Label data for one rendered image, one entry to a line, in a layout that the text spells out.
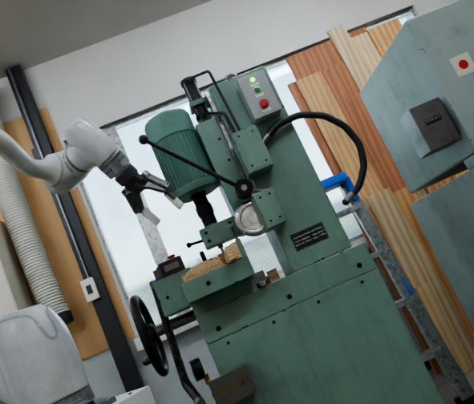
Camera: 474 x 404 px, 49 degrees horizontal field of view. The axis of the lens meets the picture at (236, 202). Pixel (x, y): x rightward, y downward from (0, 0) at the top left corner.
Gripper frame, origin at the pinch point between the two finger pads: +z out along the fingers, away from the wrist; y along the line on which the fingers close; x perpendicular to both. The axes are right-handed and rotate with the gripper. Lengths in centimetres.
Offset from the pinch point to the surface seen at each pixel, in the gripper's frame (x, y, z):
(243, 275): -18.7, 23.1, 23.4
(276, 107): 37, 36, 2
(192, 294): -27.8, 12.7, 16.5
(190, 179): 14.4, 4.6, -1.0
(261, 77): 43, 36, -8
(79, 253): 55, -137, 3
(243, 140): 22.3, 26.7, 1.0
